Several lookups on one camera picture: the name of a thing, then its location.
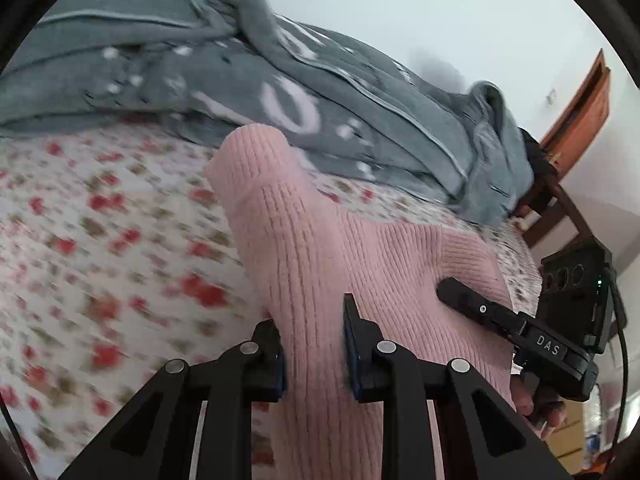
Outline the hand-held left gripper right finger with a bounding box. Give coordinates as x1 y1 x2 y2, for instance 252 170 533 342
342 292 571 480

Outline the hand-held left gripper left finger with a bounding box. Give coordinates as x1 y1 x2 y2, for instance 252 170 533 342
57 317 288 480

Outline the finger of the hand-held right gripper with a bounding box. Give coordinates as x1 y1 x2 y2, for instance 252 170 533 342
437 277 528 341

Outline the pink knit sweater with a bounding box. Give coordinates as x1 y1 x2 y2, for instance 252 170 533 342
206 122 543 480

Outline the person's right hand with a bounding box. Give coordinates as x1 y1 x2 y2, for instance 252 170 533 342
510 374 567 427

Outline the wooden chair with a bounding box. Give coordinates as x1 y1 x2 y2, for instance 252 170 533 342
515 147 601 250

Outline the cardboard box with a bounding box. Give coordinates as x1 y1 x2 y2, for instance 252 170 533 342
542 402 588 473

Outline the dark cloth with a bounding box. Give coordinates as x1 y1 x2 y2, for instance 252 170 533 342
519 127 557 177

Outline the floral bed sheet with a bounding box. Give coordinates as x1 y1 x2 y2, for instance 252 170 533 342
0 122 543 480

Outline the wooden door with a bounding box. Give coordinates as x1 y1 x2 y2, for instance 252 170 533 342
537 49 612 178

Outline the grey printed quilt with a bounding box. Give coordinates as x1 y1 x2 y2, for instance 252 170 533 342
0 0 536 226

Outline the black cable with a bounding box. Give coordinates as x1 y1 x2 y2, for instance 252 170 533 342
602 267 630 448

